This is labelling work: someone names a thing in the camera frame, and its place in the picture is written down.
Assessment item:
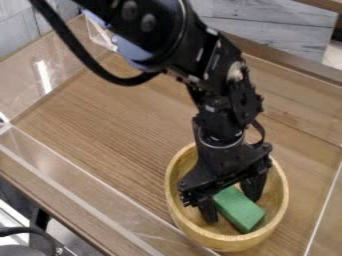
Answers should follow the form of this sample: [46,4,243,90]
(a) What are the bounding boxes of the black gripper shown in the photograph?
[177,142,272,224]

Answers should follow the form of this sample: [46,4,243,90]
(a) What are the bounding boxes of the green rectangular block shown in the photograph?
[213,186,265,233]

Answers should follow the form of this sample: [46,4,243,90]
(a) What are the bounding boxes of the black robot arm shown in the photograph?
[76,0,272,223]

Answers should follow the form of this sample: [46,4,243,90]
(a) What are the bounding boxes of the brown wooden bowl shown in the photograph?
[164,143,289,252]

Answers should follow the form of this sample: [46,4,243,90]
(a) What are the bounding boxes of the black table leg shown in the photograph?
[30,208,50,231]

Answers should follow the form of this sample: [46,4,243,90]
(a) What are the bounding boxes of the black device with bolt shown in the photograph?
[28,230,80,256]

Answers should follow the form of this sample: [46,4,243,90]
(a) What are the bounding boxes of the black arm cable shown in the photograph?
[28,0,158,87]

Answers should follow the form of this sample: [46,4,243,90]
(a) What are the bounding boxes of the black cable below table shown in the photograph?
[0,226,57,256]

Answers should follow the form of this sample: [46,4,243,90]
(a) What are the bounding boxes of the clear acrylic corner bracket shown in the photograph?
[85,14,117,52]

